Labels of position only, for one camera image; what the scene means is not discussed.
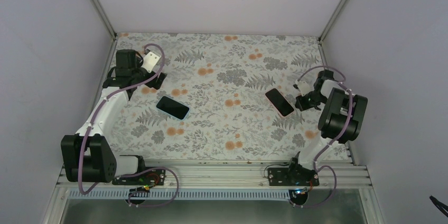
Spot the aluminium mounting rail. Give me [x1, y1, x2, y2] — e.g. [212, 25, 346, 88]
[55, 161, 373, 190]

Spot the floral patterned table mat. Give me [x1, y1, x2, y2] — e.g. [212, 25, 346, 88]
[108, 33, 322, 161]

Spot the phone in blue case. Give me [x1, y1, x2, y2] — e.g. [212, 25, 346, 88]
[156, 96, 190, 120]

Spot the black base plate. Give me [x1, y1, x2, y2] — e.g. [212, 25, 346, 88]
[112, 169, 166, 186]
[267, 167, 320, 186]

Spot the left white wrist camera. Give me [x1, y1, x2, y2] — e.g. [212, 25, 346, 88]
[141, 51, 162, 72]

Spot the pink phone case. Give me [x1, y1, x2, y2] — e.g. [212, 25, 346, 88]
[264, 88, 296, 118]

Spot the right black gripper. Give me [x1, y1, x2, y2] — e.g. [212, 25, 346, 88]
[296, 91, 328, 111]

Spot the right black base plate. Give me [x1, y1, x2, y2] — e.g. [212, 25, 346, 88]
[267, 167, 320, 186]

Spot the black object at right edge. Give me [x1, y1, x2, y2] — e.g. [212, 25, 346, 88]
[429, 195, 448, 217]

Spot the white slotted cable duct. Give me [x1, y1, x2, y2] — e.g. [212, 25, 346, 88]
[68, 188, 290, 201]

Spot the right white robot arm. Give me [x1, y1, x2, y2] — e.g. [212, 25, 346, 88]
[286, 69, 368, 185]

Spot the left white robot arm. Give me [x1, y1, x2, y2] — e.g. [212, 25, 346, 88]
[61, 49, 166, 184]

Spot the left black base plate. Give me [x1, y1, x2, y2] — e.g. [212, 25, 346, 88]
[112, 169, 166, 186]

